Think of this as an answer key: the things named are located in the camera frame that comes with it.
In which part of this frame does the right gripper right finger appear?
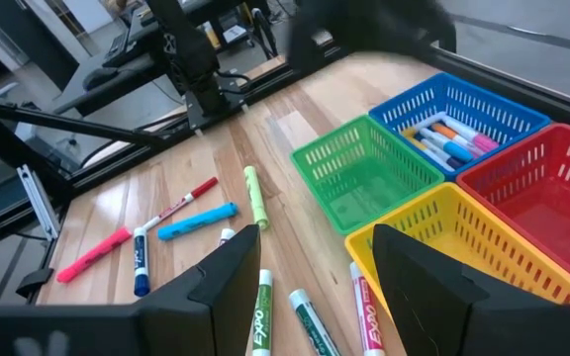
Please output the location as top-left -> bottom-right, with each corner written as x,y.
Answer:
371,222 -> 570,356

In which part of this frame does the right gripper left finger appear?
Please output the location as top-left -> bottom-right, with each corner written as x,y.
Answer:
0,223 -> 263,356

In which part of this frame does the blue highlighter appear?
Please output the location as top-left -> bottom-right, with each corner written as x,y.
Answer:
156,201 -> 240,242

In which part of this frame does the small white marker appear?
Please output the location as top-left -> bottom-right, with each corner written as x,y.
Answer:
411,112 -> 448,131

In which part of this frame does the small yellow cap marker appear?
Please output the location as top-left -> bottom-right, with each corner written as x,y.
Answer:
406,136 -> 453,173
401,127 -> 434,149

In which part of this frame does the thin red marker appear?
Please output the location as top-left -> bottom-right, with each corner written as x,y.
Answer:
141,176 -> 221,232

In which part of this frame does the light green highlighter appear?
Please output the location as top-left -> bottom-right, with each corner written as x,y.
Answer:
242,164 -> 271,231

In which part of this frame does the small orange cap marker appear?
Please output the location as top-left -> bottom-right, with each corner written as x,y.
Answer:
430,123 -> 484,155

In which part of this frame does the small blue cap marker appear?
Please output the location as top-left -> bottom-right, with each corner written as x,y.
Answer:
418,128 -> 473,162

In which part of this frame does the small purple cap marker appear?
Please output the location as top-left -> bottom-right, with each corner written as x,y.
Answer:
419,139 -> 466,169

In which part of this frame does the small pink cap marker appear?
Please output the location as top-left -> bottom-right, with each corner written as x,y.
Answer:
440,116 -> 500,152

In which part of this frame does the light green Expo marker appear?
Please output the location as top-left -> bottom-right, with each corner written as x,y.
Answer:
250,268 -> 275,356

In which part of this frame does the dark blue Expo marker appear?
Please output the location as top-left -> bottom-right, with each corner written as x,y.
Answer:
132,225 -> 152,299

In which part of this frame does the yellow plastic basket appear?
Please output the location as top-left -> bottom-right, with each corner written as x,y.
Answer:
343,181 -> 570,317

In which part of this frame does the pink Expo marker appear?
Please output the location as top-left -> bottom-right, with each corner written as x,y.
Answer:
348,261 -> 387,356

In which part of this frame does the dark green Expo marker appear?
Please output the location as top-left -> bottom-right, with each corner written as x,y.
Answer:
288,288 -> 341,356

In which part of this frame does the pink highlighter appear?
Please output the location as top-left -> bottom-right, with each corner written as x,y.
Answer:
55,225 -> 134,285

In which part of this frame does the red plastic basket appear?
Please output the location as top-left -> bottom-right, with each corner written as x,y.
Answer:
455,122 -> 570,298

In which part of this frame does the blue plastic basket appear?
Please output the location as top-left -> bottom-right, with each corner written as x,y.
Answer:
367,71 -> 553,182

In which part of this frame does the white printed paper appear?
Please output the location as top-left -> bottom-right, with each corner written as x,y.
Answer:
223,24 -> 249,45

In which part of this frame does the green plastic basket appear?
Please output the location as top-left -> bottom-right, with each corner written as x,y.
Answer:
289,114 -> 447,236

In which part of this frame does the black side desk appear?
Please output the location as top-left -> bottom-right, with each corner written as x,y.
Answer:
51,9 -> 177,118

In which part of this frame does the black keyboard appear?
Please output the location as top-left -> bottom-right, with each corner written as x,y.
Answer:
102,29 -> 131,68

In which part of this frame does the black computer mouse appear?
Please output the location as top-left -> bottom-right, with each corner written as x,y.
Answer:
82,66 -> 121,92

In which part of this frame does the silver aluminium bracket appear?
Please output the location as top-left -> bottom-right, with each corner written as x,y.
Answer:
16,164 -> 62,242

